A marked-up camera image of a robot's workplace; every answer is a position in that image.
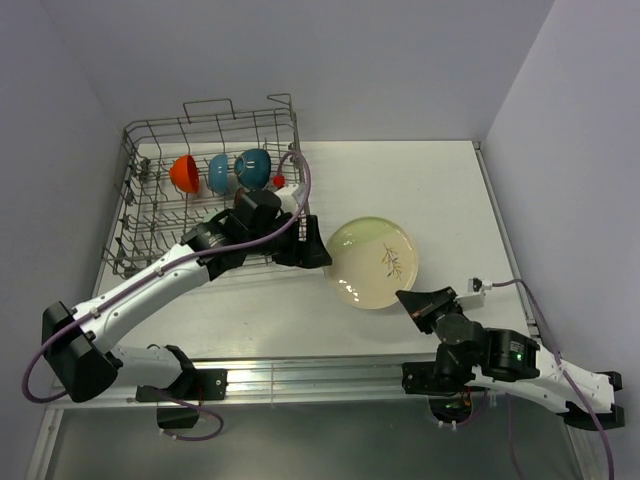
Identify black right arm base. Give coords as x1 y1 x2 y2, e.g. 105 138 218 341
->
401 361 486 397

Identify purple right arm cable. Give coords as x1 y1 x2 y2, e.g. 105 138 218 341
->
487 278 616 480

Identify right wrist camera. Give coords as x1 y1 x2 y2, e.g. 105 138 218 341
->
455 277 493 311

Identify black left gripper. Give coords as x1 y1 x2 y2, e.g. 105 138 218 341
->
246 213 331 269

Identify red floral plate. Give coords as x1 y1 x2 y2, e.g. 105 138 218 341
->
234 188 248 210

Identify dark blue bowl beige inside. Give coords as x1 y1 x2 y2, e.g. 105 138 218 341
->
234 148 271 190

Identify orange bowl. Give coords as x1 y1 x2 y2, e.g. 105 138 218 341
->
169 154 200 194

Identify beige round plate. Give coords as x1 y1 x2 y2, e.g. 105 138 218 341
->
324 216 420 310

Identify light blue bowl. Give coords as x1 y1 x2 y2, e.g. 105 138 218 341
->
207 153 229 196

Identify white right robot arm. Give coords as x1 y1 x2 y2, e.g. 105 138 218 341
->
396 278 625 431

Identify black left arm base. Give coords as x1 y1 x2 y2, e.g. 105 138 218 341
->
135 368 228 442

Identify grey wire dish rack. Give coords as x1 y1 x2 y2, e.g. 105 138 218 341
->
101 93 304 279

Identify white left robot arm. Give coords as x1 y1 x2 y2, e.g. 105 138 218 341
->
42 190 332 403

